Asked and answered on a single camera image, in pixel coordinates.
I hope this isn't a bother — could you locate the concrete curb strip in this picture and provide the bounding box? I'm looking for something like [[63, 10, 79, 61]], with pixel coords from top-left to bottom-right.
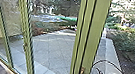
[[100, 37, 131, 74]]

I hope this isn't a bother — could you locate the green shrub hedge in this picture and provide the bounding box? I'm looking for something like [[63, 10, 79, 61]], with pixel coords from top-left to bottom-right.
[[105, 23, 135, 65]]

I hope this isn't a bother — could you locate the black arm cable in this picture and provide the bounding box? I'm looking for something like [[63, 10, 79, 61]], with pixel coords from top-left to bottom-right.
[[90, 57, 129, 74]]

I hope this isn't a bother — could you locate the green framed glass door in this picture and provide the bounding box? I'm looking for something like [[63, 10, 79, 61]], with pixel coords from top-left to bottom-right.
[[0, 0, 114, 74]]

